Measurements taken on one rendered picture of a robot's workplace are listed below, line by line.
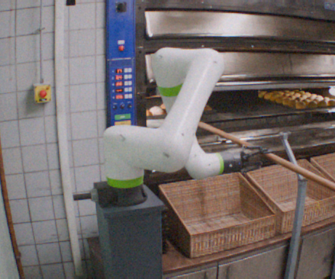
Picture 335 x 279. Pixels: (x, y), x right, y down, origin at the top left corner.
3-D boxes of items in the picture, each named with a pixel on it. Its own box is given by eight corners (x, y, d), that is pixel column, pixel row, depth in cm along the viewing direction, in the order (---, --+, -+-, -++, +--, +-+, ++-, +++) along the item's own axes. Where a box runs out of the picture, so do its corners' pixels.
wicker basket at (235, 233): (158, 225, 269) (156, 184, 262) (237, 209, 288) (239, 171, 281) (189, 260, 225) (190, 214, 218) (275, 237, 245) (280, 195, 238)
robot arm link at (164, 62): (174, 57, 157) (186, 42, 166) (142, 56, 163) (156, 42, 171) (183, 98, 168) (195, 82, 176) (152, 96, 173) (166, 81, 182)
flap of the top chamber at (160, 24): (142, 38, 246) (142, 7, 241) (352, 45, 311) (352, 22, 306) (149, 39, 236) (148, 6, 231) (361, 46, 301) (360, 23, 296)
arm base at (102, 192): (78, 213, 137) (75, 195, 136) (70, 196, 151) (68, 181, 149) (153, 203, 146) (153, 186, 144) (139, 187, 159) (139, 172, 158)
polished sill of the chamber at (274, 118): (143, 134, 260) (143, 128, 259) (352, 112, 325) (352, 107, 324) (147, 137, 254) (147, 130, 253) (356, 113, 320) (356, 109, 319)
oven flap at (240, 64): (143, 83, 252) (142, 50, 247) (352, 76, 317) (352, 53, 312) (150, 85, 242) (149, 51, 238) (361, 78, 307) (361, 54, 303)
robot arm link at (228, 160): (224, 177, 182) (224, 156, 180) (211, 170, 193) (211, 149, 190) (236, 175, 185) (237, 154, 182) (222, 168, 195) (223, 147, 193)
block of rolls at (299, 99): (256, 96, 366) (256, 90, 364) (297, 94, 383) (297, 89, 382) (299, 110, 311) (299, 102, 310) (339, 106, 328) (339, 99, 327)
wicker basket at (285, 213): (240, 208, 289) (242, 170, 282) (301, 192, 310) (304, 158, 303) (280, 235, 246) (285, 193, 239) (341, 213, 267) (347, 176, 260)
